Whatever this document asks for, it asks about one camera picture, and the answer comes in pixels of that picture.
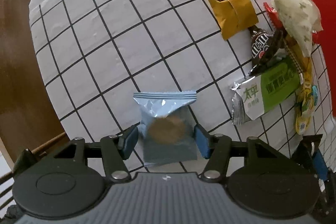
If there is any red cardboard box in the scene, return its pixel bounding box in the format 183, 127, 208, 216
294, 0, 336, 117

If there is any light blue cookie packet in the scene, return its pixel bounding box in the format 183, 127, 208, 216
133, 90, 197, 166

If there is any yellow green snack pouch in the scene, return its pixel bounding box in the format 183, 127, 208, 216
284, 35, 318, 135

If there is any green cracker packet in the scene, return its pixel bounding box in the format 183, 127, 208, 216
231, 57, 301, 126

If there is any white grid tablecloth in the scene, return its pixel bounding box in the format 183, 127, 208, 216
28, 0, 336, 175

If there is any brown M&M's bag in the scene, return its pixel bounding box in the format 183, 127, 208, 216
248, 25, 284, 76

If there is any white patterned snack packet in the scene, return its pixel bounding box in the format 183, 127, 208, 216
271, 0, 324, 58

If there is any mustard yellow snack packet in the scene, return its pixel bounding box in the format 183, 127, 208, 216
208, 0, 259, 40

